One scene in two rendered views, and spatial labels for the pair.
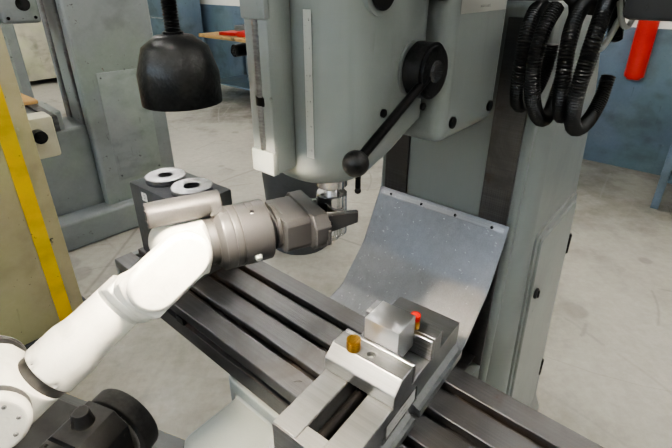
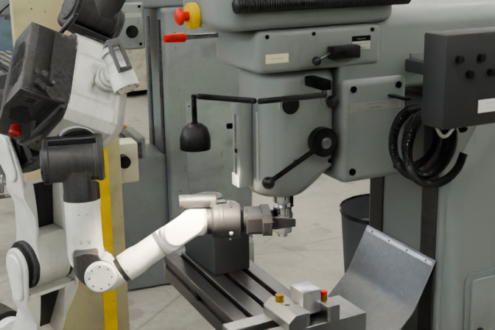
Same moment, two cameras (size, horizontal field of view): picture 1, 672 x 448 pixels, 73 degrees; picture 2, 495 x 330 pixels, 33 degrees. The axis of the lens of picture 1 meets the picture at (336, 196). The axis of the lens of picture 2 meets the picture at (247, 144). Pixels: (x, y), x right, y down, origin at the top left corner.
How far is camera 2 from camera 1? 1.50 m
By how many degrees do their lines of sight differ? 25
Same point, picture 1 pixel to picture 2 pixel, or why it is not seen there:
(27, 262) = not seen: hidden behind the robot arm
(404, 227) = (375, 258)
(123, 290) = (162, 232)
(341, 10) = (269, 113)
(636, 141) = not seen: outside the picture
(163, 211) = (187, 199)
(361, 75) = (280, 142)
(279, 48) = (244, 127)
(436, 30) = (337, 120)
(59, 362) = (130, 261)
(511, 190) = (434, 230)
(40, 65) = not seen: hidden behind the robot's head
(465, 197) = (413, 236)
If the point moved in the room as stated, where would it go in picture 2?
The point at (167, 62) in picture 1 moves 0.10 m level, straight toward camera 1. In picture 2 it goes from (189, 134) to (183, 144)
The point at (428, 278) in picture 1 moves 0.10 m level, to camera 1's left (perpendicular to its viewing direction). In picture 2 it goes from (381, 298) to (346, 293)
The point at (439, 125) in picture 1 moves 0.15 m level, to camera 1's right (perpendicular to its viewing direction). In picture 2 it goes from (342, 172) to (402, 178)
